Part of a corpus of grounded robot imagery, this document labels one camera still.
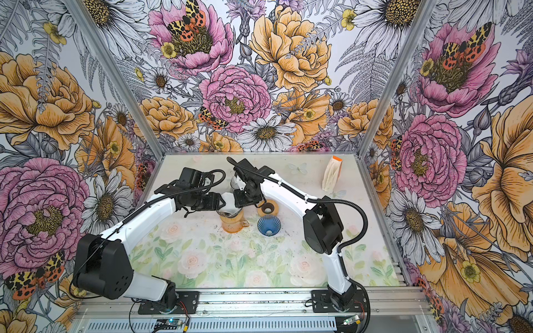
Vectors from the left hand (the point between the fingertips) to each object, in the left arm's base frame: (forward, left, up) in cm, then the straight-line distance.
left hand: (216, 209), depth 85 cm
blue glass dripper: (-4, -21, -8) cm, 23 cm away
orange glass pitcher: (-3, -6, -10) cm, 12 cm away
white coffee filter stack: (+21, -52, -3) cm, 56 cm away
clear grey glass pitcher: (+7, -7, +8) cm, 13 cm away
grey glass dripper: (-2, -5, -1) cm, 6 cm away
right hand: (0, -10, 0) cm, 10 cm away
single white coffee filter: (+2, -5, 0) cm, 5 cm away
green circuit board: (-37, +13, -12) cm, 41 cm away
